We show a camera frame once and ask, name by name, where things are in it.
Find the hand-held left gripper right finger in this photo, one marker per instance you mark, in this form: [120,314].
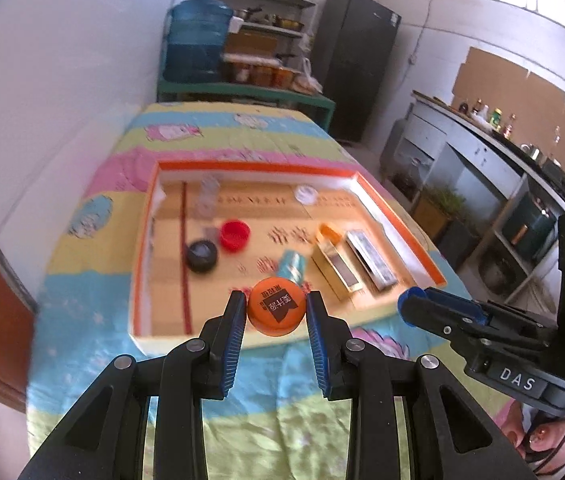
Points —
[317,345]

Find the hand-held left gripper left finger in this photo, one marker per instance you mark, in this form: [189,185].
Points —
[232,340]

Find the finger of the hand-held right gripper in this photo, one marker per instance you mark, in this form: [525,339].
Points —
[457,302]
[442,320]

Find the orange lid with black label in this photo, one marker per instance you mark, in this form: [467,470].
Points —
[276,307]

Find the white cartoon print tin box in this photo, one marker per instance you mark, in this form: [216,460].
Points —
[370,260]

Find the orange rimmed cardboard tray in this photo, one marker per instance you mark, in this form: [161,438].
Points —
[257,215]

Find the person's right hand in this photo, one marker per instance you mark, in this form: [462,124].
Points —
[514,432]

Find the yellow rectangular box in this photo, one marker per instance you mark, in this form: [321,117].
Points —
[340,275]

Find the black bottle cap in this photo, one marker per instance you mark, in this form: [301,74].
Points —
[201,256]

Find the red bottle cap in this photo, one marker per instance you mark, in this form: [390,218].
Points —
[235,235]

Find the gas stove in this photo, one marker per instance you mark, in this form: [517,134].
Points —
[562,180]

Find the orange translucent cap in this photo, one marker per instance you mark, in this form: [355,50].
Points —
[326,234]

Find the white kitchen counter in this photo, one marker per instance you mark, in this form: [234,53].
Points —
[467,160]

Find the clear plastic bottle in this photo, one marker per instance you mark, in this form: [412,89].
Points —
[206,197]

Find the white bottle cap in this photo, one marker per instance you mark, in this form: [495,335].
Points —
[306,195]

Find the yellow green bottle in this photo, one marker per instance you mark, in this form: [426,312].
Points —
[496,119]

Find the white plastic bottle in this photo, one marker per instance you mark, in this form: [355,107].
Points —
[484,114]

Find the dark glass bottle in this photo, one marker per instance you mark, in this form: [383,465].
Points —
[477,107]

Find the green bench table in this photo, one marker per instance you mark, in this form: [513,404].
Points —
[242,95]

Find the dark grey fridge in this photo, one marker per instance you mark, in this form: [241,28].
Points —
[357,70]

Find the white plastic bag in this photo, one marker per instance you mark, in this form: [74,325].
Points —
[308,77]

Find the cardboard box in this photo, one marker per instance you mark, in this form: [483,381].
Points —
[251,43]

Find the blue water jug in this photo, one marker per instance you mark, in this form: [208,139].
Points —
[195,42]

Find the metal shelf rack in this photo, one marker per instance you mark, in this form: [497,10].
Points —
[267,5]

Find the cardboard sheet on wall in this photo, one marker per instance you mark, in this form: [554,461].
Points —
[512,85]

